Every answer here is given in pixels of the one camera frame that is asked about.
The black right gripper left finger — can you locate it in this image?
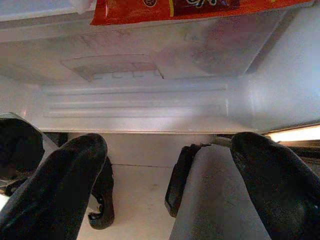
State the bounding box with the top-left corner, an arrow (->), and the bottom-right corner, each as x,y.
0,133 -> 116,240

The glass fridge shelf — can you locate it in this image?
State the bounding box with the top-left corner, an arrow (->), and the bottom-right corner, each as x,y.
39,129 -> 320,240

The white fridge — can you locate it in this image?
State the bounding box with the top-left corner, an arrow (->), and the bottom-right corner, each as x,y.
0,0 -> 320,240

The red snack package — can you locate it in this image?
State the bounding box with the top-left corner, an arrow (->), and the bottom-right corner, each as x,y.
90,0 -> 315,26

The black rounded object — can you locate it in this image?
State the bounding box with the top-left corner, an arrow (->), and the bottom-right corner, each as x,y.
0,112 -> 46,181

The white fridge vent cover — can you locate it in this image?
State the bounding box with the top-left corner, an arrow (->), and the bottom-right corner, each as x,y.
61,53 -> 165,81

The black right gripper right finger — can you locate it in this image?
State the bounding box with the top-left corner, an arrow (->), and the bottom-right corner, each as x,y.
164,131 -> 320,240

